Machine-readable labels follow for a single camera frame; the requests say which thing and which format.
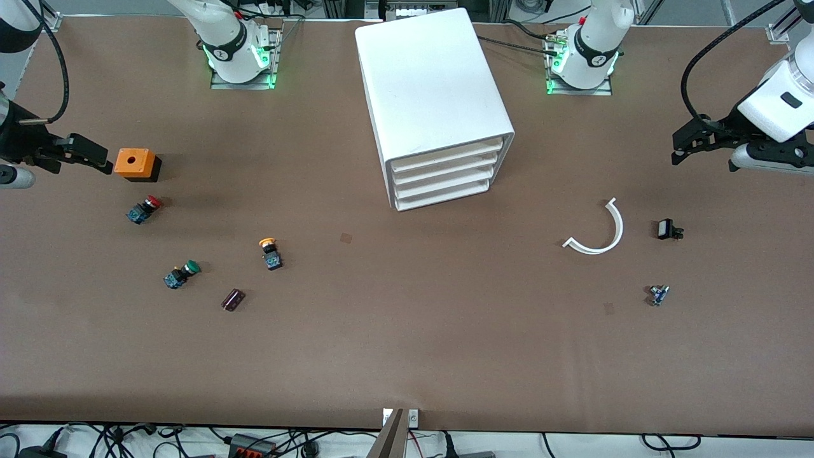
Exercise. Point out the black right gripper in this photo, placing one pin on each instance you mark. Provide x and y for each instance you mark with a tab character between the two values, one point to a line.
20	141

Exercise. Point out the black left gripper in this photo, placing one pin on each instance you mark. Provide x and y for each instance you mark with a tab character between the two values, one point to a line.
723	128

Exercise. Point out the yellow push button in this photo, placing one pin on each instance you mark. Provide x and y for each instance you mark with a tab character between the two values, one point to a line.
271	256

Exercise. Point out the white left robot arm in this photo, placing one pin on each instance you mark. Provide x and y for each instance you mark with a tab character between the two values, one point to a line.
779	105

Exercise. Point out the orange button box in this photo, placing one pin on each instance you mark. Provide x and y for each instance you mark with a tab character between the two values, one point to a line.
132	163

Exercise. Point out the red push button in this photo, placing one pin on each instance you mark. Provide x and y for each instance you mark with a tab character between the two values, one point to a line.
143	210

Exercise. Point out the green push button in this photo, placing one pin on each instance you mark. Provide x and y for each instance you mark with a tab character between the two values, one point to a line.
181	275

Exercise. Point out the white curved plastic strip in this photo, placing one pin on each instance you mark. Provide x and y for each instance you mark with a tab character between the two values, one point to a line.
615	232

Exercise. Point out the small blue electronic component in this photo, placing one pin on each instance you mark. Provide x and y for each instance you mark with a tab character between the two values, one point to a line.
658	296

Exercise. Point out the dark cylindrical capacitor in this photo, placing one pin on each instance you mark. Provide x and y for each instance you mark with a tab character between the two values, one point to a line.
233	300

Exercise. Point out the small black switch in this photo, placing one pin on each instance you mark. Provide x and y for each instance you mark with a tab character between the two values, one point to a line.
666	229

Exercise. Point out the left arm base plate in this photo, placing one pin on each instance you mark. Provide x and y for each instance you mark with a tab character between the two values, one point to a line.
604	91

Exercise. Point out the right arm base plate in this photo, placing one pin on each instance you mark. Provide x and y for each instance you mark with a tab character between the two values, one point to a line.
275	57

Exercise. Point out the white metal bracket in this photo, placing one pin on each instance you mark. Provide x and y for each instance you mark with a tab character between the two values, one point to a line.
413	418

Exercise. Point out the grey slanted post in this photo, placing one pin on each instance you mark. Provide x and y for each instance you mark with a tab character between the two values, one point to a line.
389	439

